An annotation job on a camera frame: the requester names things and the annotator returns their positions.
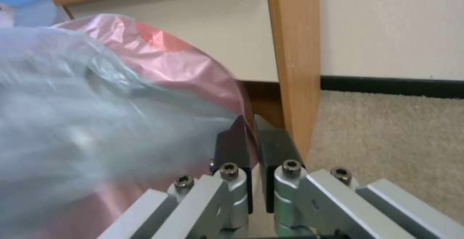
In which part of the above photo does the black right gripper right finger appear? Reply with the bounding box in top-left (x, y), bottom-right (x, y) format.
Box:
top-left (254, 115), bottom-right (464, 239)

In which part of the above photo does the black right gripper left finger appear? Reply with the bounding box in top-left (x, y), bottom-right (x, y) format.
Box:
top-left (96, 115), bottom-right (261, 239)

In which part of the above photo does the red trash can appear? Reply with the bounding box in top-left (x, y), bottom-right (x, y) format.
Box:
top-left (36, 13), bottom-right (262, 239)

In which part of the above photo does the translucent grey garbage bag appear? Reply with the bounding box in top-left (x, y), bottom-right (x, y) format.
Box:
top-left (0, 26), bottom-right (241, 193)

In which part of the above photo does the wooden table with cream panel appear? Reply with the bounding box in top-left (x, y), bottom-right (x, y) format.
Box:
top-left (51, 0), bottom-right (322, 162)

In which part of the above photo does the black baseboard strip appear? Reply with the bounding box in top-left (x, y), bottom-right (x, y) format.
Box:
top-left (319, 75), bottom-right (464, 98)

